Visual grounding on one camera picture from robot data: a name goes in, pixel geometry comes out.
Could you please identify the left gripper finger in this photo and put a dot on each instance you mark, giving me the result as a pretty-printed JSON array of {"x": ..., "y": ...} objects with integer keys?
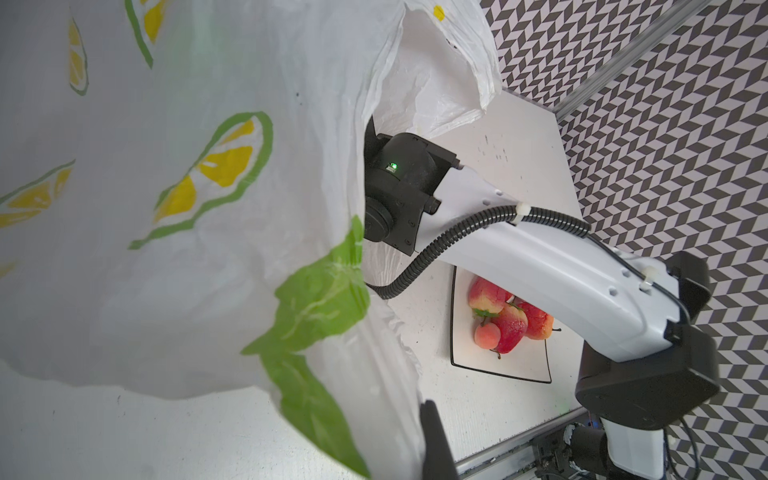
[{"x": 439, "y": 463}]

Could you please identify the pale red fake strawberry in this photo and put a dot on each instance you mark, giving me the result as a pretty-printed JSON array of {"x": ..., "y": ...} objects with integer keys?
[{"x": 487, "y": 299}]

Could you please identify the white plastic bag lemon print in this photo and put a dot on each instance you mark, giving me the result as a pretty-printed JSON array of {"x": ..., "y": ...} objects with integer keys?
[{"x": 182, "y": 199}]

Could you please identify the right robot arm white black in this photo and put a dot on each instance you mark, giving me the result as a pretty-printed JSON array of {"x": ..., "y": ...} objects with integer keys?
[{"x": 644, "y": 363}]

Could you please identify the white mat black border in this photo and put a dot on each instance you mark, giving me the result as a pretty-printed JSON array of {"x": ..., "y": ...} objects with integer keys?
[{"x": 528, "y": 361}]

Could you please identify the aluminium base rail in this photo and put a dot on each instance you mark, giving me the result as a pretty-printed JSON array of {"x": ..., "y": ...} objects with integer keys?
[{"x": 514, "y": 457}]

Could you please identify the right aluminium corner post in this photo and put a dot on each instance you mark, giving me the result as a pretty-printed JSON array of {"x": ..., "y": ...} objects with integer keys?
[{"x": 657, "y": 31}]

